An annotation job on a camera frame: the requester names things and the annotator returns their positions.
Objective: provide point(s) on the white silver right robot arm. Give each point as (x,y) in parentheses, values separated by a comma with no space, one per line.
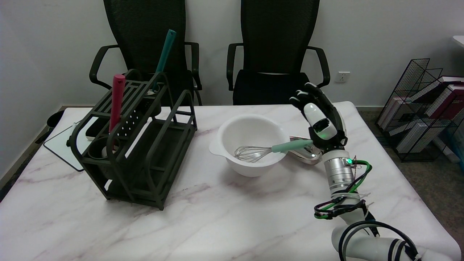
(339,172)

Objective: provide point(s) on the white flat board black edge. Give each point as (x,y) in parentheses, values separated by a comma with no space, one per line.
(63,146)

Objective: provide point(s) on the dark green utensil rack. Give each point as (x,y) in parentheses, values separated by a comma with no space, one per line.
(145,170)

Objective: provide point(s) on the white book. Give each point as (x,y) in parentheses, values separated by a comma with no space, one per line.
(406,103)

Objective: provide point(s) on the white plastic mixing bowl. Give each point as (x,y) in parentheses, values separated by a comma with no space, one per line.
(246,130)

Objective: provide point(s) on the black floor bin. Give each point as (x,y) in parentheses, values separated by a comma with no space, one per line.
(54,117)

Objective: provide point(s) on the shiny metal scoop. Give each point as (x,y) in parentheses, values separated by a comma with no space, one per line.
(306,156)

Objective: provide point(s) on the white wall outlet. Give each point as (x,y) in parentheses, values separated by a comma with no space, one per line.
(342,77)

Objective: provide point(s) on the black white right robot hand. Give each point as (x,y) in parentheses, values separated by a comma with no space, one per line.
(328,125)

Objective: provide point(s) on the maroon book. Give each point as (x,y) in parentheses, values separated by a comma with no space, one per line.
(451,105)

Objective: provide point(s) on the white table corner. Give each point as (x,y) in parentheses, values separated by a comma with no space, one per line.
(459,40)

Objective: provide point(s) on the black mesh office chair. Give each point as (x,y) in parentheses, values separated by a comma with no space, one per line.
(145,32)
(279,36)

